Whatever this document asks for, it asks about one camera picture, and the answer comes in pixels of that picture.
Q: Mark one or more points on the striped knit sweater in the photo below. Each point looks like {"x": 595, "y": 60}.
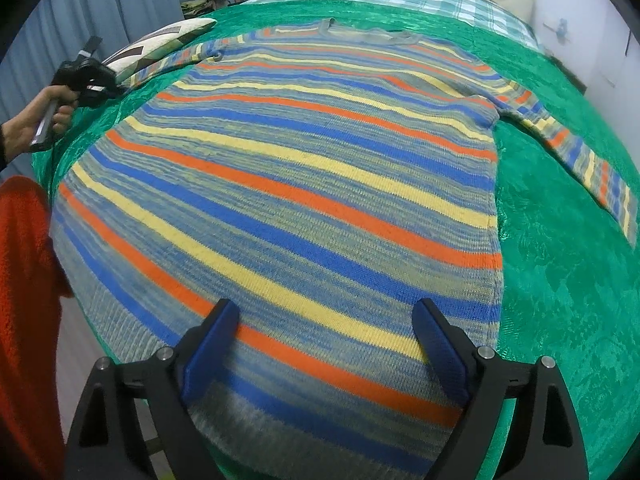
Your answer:
{"x": 300, "y": 185}

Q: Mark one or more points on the red knit cloth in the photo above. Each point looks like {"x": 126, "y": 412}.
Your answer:
{"x": 25, "y": 285}

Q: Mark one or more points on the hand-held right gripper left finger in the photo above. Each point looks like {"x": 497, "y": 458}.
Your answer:
{"x": 210, "y": 350}

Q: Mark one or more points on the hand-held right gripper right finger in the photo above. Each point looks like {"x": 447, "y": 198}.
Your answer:
{"x": 442, "y": 350}

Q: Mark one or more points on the person's left forearm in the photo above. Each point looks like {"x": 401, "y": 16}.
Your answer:
{"x": 2, "y": 147}

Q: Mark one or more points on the green satin bedspread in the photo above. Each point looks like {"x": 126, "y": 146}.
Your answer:
{"x": 550, "y": 285}

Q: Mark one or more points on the patterned cushion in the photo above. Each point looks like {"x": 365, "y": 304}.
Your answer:
{"x": 165, "y": 40}

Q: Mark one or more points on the grey-blue curtain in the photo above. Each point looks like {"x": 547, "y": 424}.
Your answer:
{"x": 100, "y": 10}

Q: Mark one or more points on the blue wall fixture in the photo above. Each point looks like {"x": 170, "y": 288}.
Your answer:
{"x": 561, "y": 29}

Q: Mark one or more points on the person's left hand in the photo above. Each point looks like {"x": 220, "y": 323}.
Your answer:
{"x": 27, "y": 120}

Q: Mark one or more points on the olive folded cloth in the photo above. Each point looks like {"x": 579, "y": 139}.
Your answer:
{"x": 194, "y": 6}

